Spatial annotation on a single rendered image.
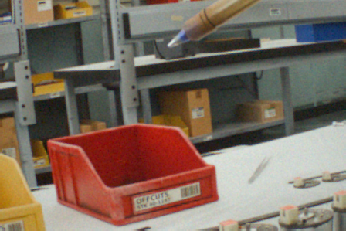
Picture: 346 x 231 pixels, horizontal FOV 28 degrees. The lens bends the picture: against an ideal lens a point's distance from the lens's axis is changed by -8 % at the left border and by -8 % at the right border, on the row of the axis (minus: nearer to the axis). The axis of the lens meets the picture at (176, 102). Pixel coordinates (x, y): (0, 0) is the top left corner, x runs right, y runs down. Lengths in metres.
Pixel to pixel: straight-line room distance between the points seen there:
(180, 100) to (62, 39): 0.91
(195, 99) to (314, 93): 1.53
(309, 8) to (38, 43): 2.19
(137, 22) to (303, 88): 3.42
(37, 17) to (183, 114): 1.27
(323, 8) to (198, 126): 1.87
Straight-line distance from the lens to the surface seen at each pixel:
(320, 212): 0.31
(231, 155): 0.81
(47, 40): 4.94
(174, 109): 5.09
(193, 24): 0.25
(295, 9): 3.29
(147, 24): 2.85
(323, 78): 6.27
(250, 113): 5.39
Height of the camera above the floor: 0.90
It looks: 6 degrees down
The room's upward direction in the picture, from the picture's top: 6 degrees counter-clockwise
